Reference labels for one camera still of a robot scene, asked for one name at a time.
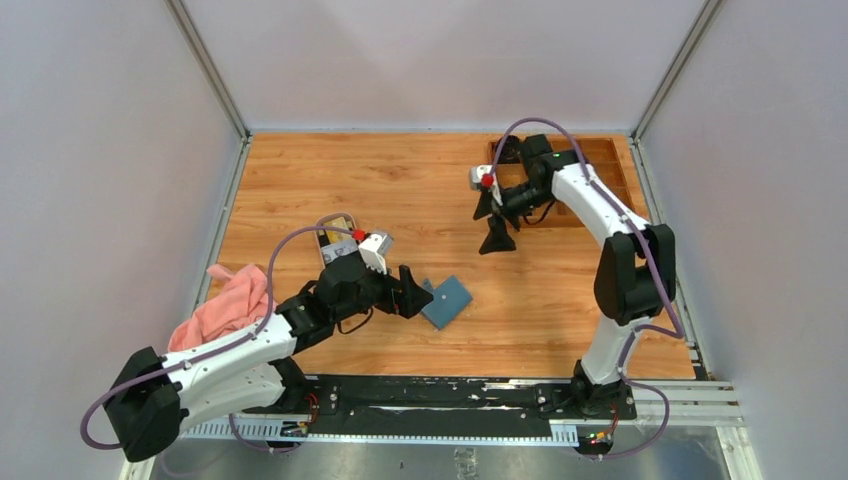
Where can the wooden compartment tray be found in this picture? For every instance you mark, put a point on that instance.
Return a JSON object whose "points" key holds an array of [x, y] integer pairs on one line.
{"points": [[613, 166]]}

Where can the black rosette top left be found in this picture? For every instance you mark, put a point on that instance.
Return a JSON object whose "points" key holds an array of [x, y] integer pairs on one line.
{"points": [[509, 148]]}

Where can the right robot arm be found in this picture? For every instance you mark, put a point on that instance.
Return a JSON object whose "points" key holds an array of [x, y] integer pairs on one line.
{"points": [[635, 277]]}

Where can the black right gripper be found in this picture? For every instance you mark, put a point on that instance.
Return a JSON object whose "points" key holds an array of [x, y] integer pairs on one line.
{"points": [[498, 238]]}

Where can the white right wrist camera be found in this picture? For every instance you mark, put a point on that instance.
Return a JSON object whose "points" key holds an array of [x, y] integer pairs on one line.
{"points": [[482, 178]]}

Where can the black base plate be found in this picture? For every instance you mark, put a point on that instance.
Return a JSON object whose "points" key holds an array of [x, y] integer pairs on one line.
{"points": [[446, 407]]}

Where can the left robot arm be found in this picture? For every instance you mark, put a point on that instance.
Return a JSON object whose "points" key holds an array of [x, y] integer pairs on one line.
{"points": [[225, 371]]}

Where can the pink cloth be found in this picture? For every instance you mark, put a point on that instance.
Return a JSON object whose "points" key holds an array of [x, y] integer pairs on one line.
{"points": [[242, 300]]}

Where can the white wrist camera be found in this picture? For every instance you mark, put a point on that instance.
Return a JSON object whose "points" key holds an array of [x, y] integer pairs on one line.
{"points": [[482, 178], [373, 250]]}

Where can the blue leather card holder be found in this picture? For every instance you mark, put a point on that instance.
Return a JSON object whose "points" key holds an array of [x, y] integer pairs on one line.
{"points": [[450, 299]]}

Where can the aluminium frame rail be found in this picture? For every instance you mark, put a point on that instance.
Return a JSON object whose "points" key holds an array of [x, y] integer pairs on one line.
{"points": [[671, 403]]}

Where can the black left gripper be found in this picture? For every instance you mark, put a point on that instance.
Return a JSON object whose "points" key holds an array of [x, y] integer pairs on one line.
{"points": [[404, 301]]}

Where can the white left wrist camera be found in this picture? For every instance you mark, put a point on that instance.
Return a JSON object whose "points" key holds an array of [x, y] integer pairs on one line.
{"points": [[373, 250]]}

